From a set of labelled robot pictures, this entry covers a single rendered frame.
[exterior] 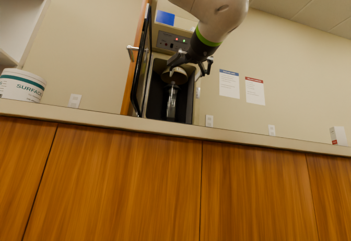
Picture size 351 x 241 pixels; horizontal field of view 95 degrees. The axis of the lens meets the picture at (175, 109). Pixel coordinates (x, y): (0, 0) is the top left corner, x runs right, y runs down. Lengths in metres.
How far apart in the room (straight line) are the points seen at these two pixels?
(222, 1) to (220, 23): 0.04
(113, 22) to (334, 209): 1.80
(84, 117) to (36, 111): 0.12
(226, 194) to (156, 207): 0.23
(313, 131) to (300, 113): 0.21
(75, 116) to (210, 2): 0.46
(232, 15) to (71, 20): 1.45
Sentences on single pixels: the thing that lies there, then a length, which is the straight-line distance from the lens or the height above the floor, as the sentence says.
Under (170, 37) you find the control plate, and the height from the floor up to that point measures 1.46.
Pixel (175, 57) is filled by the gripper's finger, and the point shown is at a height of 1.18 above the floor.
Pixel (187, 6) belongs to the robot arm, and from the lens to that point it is 0.47.
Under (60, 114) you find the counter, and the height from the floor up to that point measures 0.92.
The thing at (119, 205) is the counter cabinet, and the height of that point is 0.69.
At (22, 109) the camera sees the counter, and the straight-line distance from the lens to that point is 0.59.
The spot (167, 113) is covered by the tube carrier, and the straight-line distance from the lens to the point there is 0.89.
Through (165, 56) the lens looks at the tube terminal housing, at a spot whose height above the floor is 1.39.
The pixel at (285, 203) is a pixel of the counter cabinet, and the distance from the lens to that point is 0.77.
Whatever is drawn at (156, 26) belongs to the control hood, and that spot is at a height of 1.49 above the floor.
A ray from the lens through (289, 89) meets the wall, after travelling 2.10.
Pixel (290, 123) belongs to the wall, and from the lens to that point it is 1.95.
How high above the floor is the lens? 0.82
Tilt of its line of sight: 18 degrees up
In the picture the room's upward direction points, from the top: 5 degrees clockwise
